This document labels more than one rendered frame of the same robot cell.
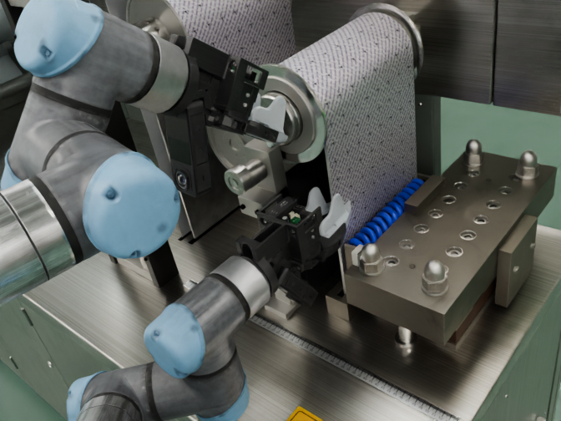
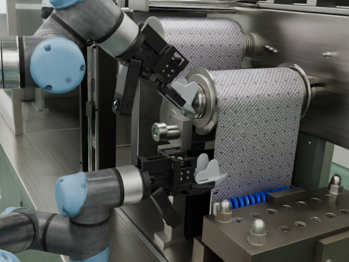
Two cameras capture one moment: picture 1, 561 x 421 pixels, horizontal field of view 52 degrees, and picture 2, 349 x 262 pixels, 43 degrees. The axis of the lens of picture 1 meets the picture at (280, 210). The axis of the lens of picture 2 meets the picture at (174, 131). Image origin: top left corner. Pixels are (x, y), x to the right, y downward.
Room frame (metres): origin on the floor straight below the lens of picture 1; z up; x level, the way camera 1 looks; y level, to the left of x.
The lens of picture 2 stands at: (-0.19, -0.19, 1.47)
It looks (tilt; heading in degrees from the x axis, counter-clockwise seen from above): 17 degrees down; 13
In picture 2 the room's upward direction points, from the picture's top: 3 degrees clockwise
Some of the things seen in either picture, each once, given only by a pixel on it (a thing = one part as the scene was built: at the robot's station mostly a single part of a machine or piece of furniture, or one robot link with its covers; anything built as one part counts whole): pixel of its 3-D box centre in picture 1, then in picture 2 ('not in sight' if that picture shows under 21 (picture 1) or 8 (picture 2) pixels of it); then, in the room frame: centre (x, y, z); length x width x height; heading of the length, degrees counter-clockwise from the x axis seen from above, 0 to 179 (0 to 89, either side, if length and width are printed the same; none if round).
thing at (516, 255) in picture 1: (518, 261); (335, 260); (0.66, -0.35, 0.96); 0.10 x 0.03 x 0.11; 133
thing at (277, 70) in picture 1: (283, 114); (199, 101); (0.73, -0.03, 1.25); 0.15 x 0.01 x 0.15; 43
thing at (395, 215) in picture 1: (391, 215); (257, 199); (0.76, -0.18, 1.03); 0.21 x 0.04 x 0.03; 133
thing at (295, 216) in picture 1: (280, 246); (164, 174); (0.61, 0.01, 1.12); 0.12 x 0.08 x 0.09; 133
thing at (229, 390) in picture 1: (202, 382); (81, 238); (0.50, 0.14, 1.01); 0.11 x 0.08 x 0.11; 91
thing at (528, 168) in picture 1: (528, 162); not in sight; (0.79, -0.42, 1.05); 0.04 x 0.04 x 0.04
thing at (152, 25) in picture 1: (144, 43); not in sight; (0.90, 0.16, 1.33); 0.06 x 0.06 x 0.06; 43
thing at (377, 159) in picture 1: (376, 165); (256, 160); (0.78, -0.16, 1.11); 0.23 x 0.01 x 0.18; 133
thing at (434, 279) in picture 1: (434, 274); (257, 230); (0.57, -0.19, 1.05); 0.04 x 0.04 x 0.04
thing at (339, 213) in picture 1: (336, 210); (212, 171); (0.67, -0.08, 1.12); 0.09 x 0.03 x 0.06; 132
